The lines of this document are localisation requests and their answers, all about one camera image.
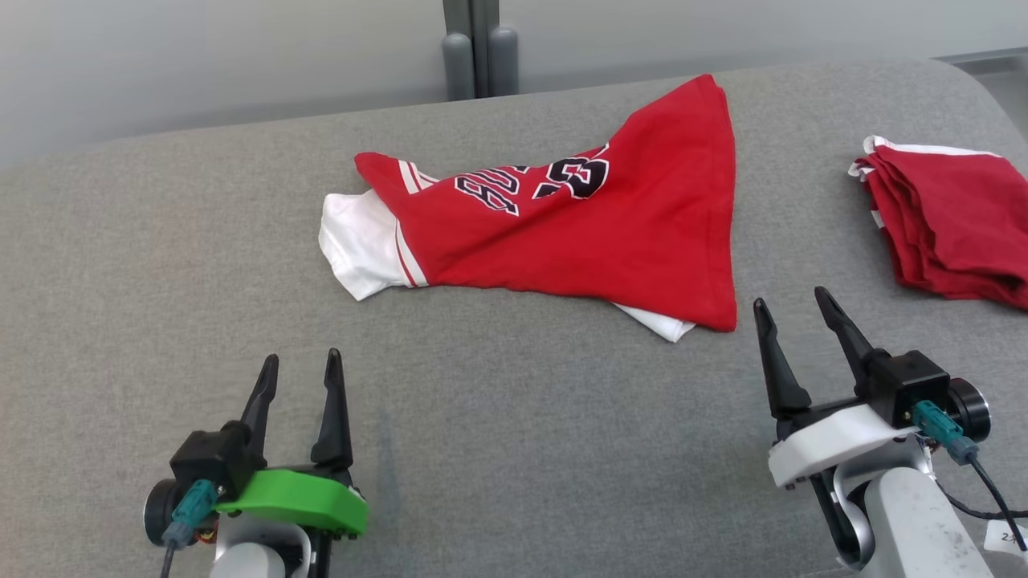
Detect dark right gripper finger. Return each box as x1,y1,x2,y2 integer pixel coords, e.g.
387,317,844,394
814,287,888,394
753,297,812,418

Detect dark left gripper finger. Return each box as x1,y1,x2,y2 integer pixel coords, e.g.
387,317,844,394
239,354,280,470
311,348,354,474

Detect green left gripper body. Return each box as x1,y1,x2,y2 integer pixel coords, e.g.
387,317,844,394
215,468,369,578

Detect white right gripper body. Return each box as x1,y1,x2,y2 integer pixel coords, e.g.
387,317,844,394
767,397,932,563

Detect red shorts with white stripe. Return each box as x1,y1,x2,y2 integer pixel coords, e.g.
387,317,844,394
848,135,1028,310

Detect red jersey with black numbers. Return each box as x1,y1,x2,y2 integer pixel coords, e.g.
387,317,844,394
319,74,738,344

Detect teal cable connector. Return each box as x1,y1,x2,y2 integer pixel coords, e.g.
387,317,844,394
161,479,219,548
912,400,979,465

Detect white paper cable tag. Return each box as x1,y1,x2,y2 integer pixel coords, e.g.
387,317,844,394
984,518,1028,555

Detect grey partition post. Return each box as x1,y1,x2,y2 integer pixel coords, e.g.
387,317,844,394
480,0,520,99
442,0,476,102

